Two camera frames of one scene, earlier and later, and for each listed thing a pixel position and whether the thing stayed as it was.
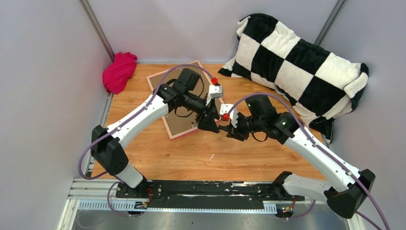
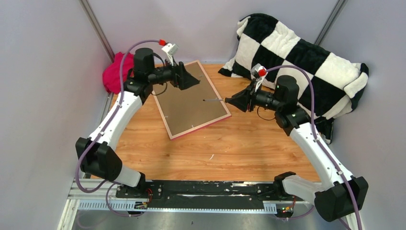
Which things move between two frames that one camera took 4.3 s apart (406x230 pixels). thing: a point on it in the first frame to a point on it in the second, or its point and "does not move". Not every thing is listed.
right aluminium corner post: [339, 6] does not move
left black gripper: [208, 122] to [181, 78]
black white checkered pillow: [320, 86] does not move
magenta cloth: [115, 77] does not move
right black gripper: [236, 132] to [245, 97]
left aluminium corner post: [96, 26] does not move
